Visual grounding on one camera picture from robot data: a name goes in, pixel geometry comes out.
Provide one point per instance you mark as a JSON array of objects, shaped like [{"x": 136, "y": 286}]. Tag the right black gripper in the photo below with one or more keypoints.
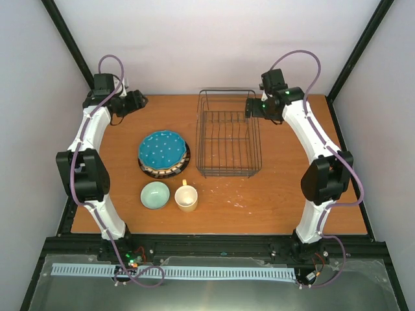
[{"x": 255, "y": 112}]

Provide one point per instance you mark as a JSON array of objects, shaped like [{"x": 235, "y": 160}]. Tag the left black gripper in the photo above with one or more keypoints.
[{"x": 136, "y": 102}]

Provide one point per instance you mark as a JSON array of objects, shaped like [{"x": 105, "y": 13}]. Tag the dark wire dish rack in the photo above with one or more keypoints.
[{"x": 228, "y": 142}]

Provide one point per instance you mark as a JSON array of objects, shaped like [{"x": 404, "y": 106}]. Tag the teal polka dot plate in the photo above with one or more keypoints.
[{"x": 161, "y": 150}]

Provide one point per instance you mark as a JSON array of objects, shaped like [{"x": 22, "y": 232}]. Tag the orange polka dot plate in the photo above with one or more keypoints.
[{"x": 167, "y": 170}]

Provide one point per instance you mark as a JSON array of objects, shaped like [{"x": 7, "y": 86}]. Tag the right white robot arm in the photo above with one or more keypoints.
[{"x": 328, "y": 174}]

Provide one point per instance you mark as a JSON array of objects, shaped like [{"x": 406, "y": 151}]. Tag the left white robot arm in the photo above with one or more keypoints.
[{"x": 82, "y": 171}]

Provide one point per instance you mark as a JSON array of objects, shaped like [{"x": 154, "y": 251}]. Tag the white blue striped plate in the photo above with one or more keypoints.
[{"x": 177, "y": 171}]

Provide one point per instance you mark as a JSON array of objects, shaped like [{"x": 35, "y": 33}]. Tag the black bottom plate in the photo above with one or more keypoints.
[{"x": 188, "y": 152}]

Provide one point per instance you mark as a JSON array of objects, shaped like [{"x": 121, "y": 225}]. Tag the light green ceramic bowl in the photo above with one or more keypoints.
[{"x": 155, "y": 195}]

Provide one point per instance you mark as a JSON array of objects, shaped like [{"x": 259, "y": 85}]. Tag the cream yellow mug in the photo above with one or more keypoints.
[{"x": 186, "y": 197}]

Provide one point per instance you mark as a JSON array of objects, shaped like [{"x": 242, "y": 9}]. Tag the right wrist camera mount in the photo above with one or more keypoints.
[{"x": 264, "y": 95}]

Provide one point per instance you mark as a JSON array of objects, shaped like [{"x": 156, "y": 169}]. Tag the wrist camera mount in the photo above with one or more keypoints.
[
  {"x": 264, "y": 95},
  {"x": 120, "y": 86}
]

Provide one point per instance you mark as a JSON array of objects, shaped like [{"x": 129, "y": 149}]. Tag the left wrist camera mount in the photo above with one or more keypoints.
[{"x": 120, "y": 86}]

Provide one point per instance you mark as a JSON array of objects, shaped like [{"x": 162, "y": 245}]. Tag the right black frame post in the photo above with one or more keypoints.
[{"x": 370, "y": 29}]

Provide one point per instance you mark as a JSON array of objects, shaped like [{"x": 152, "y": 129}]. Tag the black frame post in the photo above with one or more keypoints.
[
  {"x": 67, "y": 37},
  {"x": 370, "y": 29}
]

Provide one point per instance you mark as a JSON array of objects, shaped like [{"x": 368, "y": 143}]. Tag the left black frame post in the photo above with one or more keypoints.
[{"x": 67, "y": 37}]

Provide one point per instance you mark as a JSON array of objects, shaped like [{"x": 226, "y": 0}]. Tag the black aluminium frame base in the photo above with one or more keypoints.
[{"x": 269, "y": 248}]

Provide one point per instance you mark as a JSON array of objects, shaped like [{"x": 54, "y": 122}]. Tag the light blue slotted cable duct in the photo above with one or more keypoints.
[{"x": 182, "y": 273}]

